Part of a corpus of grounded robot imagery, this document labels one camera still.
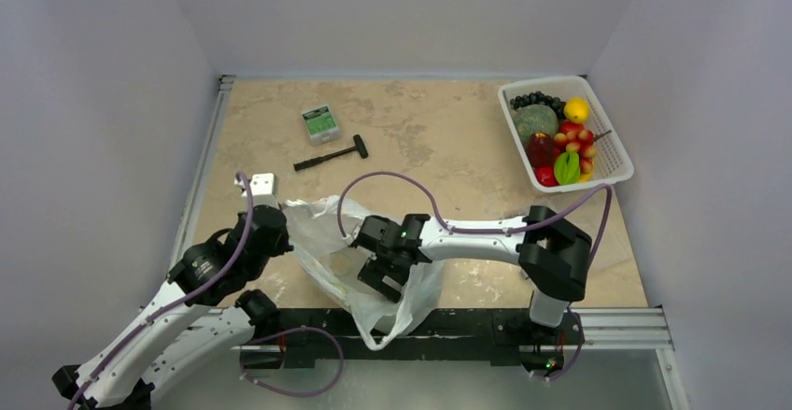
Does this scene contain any white plastic shopping bag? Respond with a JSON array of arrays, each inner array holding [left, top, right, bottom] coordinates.
[[281, 195, 444, 351]]

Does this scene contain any dark red fake apple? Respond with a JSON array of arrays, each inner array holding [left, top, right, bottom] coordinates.
[[526, 133, 556, 168]]

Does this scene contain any green fake fruit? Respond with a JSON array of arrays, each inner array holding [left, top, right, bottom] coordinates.
[[553, 152, 581, 185]]

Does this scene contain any dark fake grape bunch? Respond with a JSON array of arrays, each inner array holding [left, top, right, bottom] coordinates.
[[509, 91, 566, 119]]

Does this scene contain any red fake cherry bunch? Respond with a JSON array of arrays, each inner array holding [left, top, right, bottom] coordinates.
[[553, 129, 612, 177]]

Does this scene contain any yellow fake lemon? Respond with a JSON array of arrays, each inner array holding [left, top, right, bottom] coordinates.
[[563, 97, 590, 124]]

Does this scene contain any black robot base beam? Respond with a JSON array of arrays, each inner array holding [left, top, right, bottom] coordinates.
[[232, 290, 581, 374]]

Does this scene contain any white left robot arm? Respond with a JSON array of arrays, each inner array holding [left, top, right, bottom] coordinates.
[[52, 205, 293, 409]]

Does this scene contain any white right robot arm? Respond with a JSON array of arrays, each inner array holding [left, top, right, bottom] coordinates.
[[350, 205, 595, 342]]

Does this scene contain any green fake melon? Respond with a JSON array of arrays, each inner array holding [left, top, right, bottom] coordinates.
[[513, 105, 559, 146]]

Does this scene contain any red fake strawberry in basket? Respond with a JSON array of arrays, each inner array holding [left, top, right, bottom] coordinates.
[[558, 120, 586, 134]]

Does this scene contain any black rubber mallet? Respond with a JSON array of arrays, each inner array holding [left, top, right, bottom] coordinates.
[[293, 134, 369, 172]]

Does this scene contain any green labelled screw box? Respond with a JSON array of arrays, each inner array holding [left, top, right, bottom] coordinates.
[[301, 105, 342, 147]]

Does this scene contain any white plastic basket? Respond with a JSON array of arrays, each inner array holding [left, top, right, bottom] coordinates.
[[498, 76, 634, 195]]

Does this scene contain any aluminium frame rail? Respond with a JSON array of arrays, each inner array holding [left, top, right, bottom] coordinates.
[[168, 74, 237, 269]]

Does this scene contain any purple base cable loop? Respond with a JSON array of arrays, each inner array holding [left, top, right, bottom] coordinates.
[[238, 322, 344, 397]]

